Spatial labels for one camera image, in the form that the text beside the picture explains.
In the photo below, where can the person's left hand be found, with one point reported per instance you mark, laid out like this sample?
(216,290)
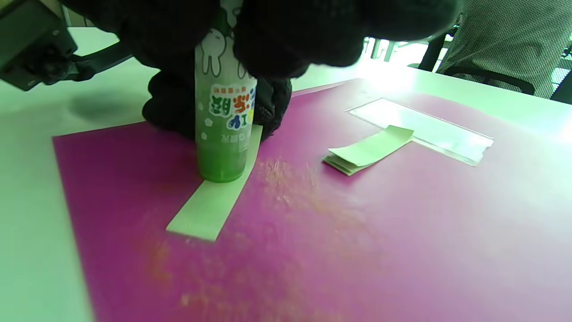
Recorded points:
(170,89)

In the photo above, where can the person's right hand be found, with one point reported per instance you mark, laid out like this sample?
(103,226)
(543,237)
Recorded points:
(335,27)

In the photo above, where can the green glue stick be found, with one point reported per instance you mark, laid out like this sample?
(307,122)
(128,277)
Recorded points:
(223,134)

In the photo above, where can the green sticky note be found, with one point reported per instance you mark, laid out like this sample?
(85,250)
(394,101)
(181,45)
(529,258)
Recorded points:
(205,210)

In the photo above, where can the pad of green sticky notes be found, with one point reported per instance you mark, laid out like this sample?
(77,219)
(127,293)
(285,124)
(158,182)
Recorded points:
(366,150)

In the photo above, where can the pink L-shaped folder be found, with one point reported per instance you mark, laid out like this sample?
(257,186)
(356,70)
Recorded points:
(402,246)

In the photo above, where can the black mesh office chair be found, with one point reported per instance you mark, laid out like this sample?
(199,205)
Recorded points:
(491,80)

